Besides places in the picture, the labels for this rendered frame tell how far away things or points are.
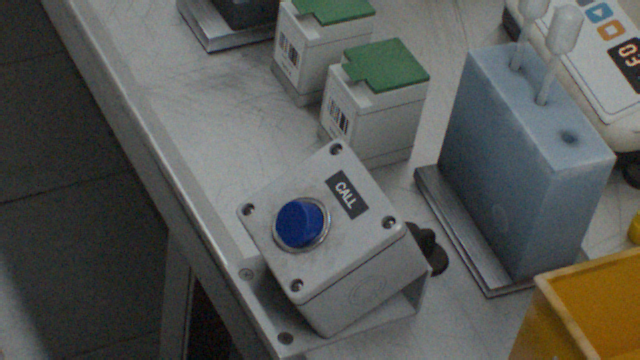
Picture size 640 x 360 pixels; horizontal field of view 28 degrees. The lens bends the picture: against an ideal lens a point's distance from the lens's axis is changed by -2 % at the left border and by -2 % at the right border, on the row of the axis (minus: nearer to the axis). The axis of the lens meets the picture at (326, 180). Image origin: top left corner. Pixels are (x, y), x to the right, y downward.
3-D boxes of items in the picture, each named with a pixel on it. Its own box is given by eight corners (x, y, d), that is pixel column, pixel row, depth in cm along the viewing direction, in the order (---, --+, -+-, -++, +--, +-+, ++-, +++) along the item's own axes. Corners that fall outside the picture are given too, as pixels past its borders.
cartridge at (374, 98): (315, 133, 82) (330, 50, 77) (380, 116, 84) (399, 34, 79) (346, 177, 79) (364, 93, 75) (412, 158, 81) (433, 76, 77)
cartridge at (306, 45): (269, 69, 85) (281, -13, 81) (332, 54, 87) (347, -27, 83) (297, 108, 83) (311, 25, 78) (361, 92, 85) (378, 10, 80)
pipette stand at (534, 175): (411, 178, 80) (444, 53, 73) (509, 158, 83) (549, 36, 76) (486, 300, 74) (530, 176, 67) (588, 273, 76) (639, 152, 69)
